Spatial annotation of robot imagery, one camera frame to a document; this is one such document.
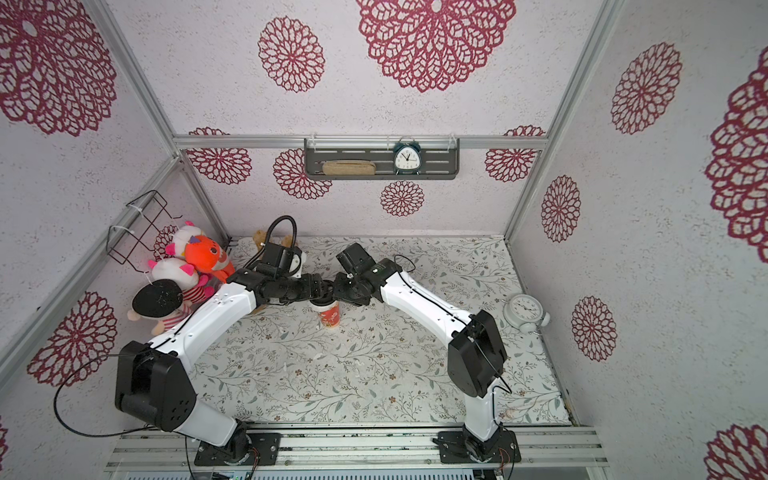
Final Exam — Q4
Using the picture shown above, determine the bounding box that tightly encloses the red white paper cup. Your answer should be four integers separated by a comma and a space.
316, 302, 341, 328

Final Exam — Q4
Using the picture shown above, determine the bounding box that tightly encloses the black plastic cup lid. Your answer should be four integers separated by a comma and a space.
310, 283, 336, 307

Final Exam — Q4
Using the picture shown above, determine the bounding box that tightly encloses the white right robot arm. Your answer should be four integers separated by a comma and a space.
334, 259, 508, 463

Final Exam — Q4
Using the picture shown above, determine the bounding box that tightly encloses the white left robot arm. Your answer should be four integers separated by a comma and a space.
115, 268, 333, 465

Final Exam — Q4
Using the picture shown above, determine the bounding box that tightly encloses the brown teddy bear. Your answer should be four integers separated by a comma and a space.
252, 230, 298, 252

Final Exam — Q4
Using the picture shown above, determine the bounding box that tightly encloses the orange red plush toy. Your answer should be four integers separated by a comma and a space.
164, 222, 235, 283

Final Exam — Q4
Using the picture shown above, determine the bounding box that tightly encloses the pink white pig plush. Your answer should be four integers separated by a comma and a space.
148, 258, 215, 304

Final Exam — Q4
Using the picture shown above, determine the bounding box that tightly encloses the black haired doll plush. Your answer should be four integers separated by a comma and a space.
127, 279, 192, 336

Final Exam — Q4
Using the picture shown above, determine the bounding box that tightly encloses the teal alarm clock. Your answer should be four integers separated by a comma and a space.
393, 142, 423, 175

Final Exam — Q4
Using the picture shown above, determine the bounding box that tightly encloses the white alarm clock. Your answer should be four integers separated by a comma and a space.
502, 293, 551, 333

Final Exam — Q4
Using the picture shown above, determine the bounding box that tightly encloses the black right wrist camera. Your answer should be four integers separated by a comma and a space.
336, 243, 376, 276

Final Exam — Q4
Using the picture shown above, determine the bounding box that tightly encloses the grey wall shelf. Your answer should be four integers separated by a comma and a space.
304, 137, 461, 180

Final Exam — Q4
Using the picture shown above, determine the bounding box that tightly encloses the black wire basket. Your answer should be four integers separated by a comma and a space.
104, 189, 183, 274

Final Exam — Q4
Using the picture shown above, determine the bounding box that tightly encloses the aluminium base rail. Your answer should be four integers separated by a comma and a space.
104, 424, 609, 473

